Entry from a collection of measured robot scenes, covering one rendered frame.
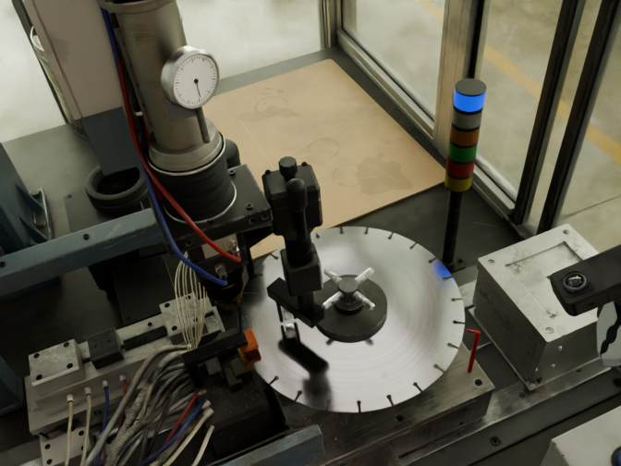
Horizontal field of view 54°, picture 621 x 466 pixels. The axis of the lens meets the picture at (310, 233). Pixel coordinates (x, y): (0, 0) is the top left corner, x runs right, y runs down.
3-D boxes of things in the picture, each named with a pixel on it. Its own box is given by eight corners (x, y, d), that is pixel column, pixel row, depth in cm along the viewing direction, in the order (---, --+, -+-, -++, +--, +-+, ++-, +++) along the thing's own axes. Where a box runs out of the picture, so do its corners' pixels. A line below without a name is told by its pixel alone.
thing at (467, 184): (461, 171, 105) (463, 158, 103) (476, 187, 102) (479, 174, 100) (439, 179, 104) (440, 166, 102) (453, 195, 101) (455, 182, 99)
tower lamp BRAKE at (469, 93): (472, 92, 93) (475, 75, 91) (490, 107, 90) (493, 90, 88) (447, 100, 92) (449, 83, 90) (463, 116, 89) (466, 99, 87)
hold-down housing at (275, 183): (320, 265, 79) (307, 142, 64) (330, 293, 76) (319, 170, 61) (278, 275, 78) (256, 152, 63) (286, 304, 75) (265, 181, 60)
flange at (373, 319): (296, 313, 89) (294, 302, 87) (343, 266, 94) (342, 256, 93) (356, 353, 84) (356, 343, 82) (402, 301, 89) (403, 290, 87)
